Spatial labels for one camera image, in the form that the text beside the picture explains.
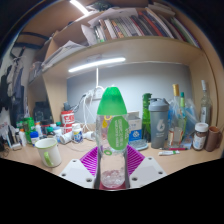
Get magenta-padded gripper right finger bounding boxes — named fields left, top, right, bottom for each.
left=125, top=144, right=168, bottom=189

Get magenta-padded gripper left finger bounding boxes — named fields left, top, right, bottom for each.
left=59, top=145, right=100, bottom=190

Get clear bottle with green cap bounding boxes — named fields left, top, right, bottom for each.
left=95, top=85, right=130, bottom=190

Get white tube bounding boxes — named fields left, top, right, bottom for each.
left=157, top=150, right=181, bottom=157

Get red pen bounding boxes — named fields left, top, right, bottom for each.
left=159, top=147, right=188, bottom=152

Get white pill bottle blue label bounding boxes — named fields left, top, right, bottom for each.
left=71, top=123, right=83, bottom=144

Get blue and white box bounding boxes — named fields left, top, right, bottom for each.
left=127, top=111, right=144, bottom=143

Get grey shaker bottle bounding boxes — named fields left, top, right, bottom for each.
left=148, top=97, right=170, bottom=149

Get clear glass bottle gold cap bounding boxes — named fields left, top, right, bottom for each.
left=167, top=83, right=184, bottom=148

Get red and white canister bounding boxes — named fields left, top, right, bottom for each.
left=60, top=110, right=76, bottom=134

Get dark green glass bottle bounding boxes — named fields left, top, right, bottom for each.
left=141, top=92, right=153, bottom=143

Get white bottle with blue label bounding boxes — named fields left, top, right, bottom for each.
left=29, top=130, right=40, bottom=147

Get brown jar with white lid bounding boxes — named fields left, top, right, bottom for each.
left=192, top=122, right=209, bottom=151

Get green plastic container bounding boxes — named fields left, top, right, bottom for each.
left=23, top=117, right=35, bottom=144

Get brown mug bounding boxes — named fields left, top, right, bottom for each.
left=204, top=125, right=224, bottom=153

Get slim bottle with green cap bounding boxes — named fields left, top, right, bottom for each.
left=179, top=91, right=187, bottom=134

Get tall clear glass bottle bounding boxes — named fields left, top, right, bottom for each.
left=199, top=79, right=213, bottom=127

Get hanging dark clothes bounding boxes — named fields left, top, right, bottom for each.
left=0, top=46, right=26, bottom=128

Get white light bar under shelf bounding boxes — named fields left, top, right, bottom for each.
left=68, top=57, right=127, bottom=74

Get wooden shelf unit with books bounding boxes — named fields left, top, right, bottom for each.
left=28, top=1, right=214, bottom=81

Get white ceiling light strip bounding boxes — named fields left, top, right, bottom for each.
left=69, top=0, right=90, bottom=15

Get white mug with green handle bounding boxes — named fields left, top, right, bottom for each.
left=34, top=137, right=63, bottom=168

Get white wall power strip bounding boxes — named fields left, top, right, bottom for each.
left=84, top=87, right=105, bottom=100

